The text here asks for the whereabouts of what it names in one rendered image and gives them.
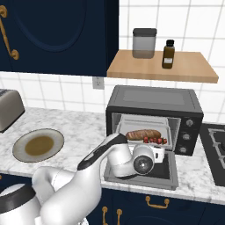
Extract white wall outlet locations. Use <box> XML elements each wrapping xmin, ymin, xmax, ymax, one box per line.
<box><xmin>91</xmin><ymin>76</ymin><xmax>105</xmax><ymax>91</ymax></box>

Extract black toaster oven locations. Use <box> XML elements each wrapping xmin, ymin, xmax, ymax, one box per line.
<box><xmin>105</xmin><ymin>84</ymin><xmax>205</xmax><ymax>157</ymax></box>

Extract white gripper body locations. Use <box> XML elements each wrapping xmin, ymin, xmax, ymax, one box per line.
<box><xmin>153</xmin><ymin>145</ymin><xmax>166</xmax><ymax>164</ymax></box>

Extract grey plate with brown centre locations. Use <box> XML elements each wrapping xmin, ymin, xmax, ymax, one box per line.
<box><xmin>11</xmin><ymin>127</ymin><xmax>65</xmax><ymax>163</ymax></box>

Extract brown glass bottle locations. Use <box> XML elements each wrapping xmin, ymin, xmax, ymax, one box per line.
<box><xmin>161</xmin><ymin>39</ymin><xmax>176</xmax><ymax>70</ymax></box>

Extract grey oven tray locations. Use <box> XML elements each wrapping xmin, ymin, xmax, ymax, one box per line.
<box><xmin>116</xmin><ymin>114</ymin><xmax>171</xmax><ymax>148</ymax></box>

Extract long gold cupboard handle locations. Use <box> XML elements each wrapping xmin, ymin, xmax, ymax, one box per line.
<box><xmin>0</xmin><ymin>4</ymin><xmax>20</xmax><ymax>62</ymax></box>

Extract wooden wall shelf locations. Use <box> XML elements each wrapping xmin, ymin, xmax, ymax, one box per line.
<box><xmin>106</xmin><ymin>49</ymin><xmax>220</xmax><ymax>84</ymax></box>

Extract toaster oven glass door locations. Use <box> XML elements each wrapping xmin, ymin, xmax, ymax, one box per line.
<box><xmin>103</xmin><ymin>149</ymin><xmax>180</xmax><ymax>192</ymax></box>

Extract short gold cupboard handle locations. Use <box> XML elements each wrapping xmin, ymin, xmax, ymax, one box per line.
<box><xmin>101</xmin><ymin>206</ymin><xmax>109</xmax><ymax>225</ymax></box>
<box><xmin>116</xmin><ymin>207</ymin><xmax>123</xmax><ymax>225</ymax></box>

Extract black hob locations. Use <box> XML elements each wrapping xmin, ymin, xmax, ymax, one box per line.
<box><xmin>199</xmin><ymin>122</ymin><xmax>225</xmax><ymax>188</ymax></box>

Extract gold drawer handle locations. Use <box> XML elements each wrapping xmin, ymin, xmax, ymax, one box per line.
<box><xmin>145</xmin><ymin>195</ymin><xmax>171</xmax><ymax>210</ymax></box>

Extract navy upper cupboard door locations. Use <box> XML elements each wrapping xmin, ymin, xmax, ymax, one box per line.
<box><xmin>0</xmin><ymin>0</ymin><xmax>120</xmax><ymax>77</ymax></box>

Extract grey lidded canister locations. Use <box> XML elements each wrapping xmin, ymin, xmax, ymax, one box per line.
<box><xmin>132</xmin><ymin>27</ymin><xmax>158</xmax><ymax>60</ymax></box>

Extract silver toaster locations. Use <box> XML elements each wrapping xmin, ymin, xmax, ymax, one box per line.
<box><xmin>0</xmin><ymin>89</ymin><xmax>26</xmax><ymax>134</ymax></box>

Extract red kebab skewer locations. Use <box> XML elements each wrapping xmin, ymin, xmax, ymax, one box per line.
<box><xmin>142</xmin><ymin>136</ymin><xmax>169</xmax><ymax>145</ymax></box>

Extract navy lower cupboards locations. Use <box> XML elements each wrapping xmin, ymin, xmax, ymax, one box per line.
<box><xmin>86</xmin><ymin>187</ymin><xmax>225</xmax><ymax>225</ymax></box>

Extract brown baguette bread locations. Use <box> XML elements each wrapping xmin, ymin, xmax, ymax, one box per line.
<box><xmin>125</xmin><ymin>128</ymin><xmax>163</xmax><ymax>142</ymax></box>

